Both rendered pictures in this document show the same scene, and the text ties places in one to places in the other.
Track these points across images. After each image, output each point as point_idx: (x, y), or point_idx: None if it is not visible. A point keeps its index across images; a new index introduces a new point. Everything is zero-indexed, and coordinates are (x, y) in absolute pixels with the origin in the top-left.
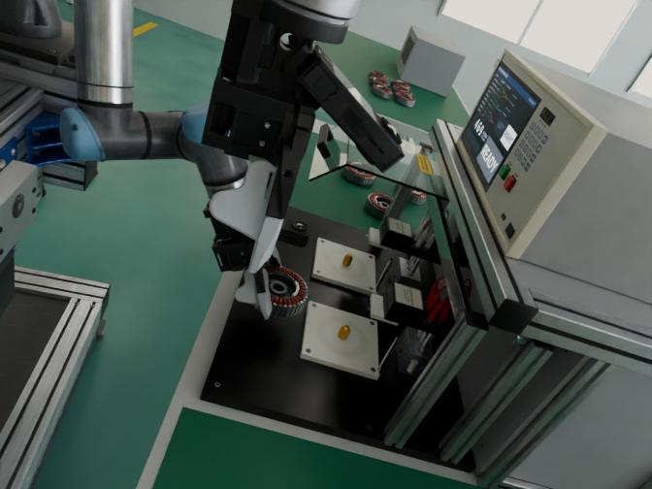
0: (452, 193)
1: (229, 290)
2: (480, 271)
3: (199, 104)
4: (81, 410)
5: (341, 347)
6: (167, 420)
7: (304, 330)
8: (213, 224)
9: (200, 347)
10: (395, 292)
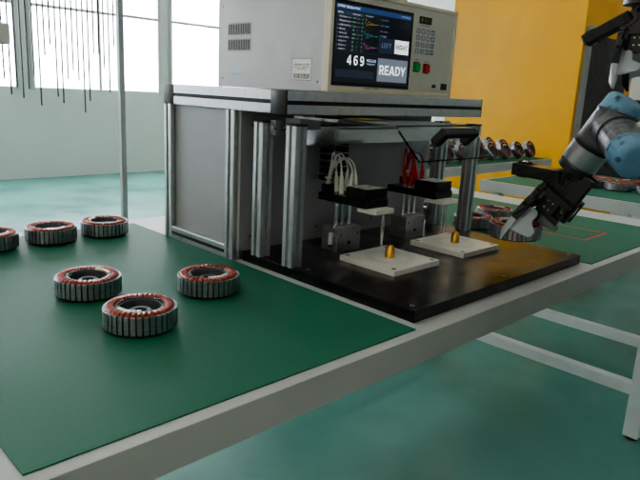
0: (400, 109)
1: (530, 286)
2: (461, 110)
3: (630, 103)
4: None
5: (462, 240)
6: (602, 264)
7: (484, 250)
8: (584, 195)
9: (571, 273)
10: (443, 181)
